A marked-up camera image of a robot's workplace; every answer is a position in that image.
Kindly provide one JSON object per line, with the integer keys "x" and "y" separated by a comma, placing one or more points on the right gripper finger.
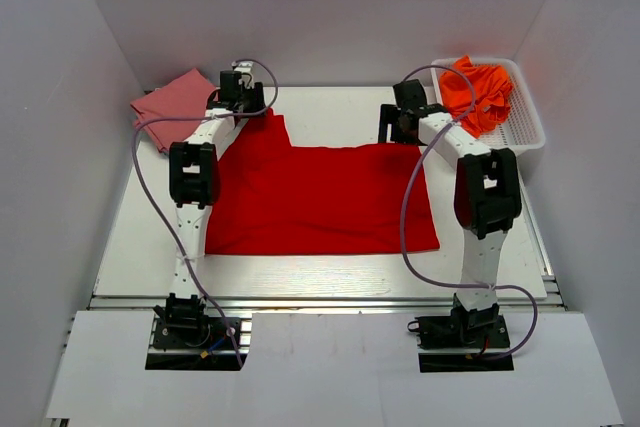
{"x": 387, "y": 125}
{"x": 403, "y": 137}

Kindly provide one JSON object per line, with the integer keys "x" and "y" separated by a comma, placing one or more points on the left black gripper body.
{"x": 247, "y": 98}

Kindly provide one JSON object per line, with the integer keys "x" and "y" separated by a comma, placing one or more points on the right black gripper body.
{"x": 402, "y": 114}

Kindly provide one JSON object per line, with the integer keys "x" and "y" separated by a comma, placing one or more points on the red t shirt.
{"x": 277, "y": 199}

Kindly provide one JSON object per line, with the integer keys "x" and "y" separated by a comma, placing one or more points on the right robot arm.
{"x": 487, "y": 196}

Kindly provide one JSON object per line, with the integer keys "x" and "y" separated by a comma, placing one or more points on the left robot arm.
{"x": 194, "y": 179}

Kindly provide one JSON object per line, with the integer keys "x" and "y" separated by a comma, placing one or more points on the folded pink t shirt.
{"x": 186, "y": 96}

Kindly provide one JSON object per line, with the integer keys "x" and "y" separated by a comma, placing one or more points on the orange t shirt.
{"x": 492, "y": 86}

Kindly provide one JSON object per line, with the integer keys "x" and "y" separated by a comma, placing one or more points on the white plastic basket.
{"x": 523, "y": 130}

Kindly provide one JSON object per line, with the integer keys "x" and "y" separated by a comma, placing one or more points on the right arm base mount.
{"x": 443, "y": 347}

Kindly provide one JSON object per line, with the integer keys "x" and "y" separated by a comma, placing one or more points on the aluminium table rail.
{"x": 132, "y": 303}

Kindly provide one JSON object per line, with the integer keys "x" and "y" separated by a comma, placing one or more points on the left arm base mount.
{"x": 187, "y": 336}

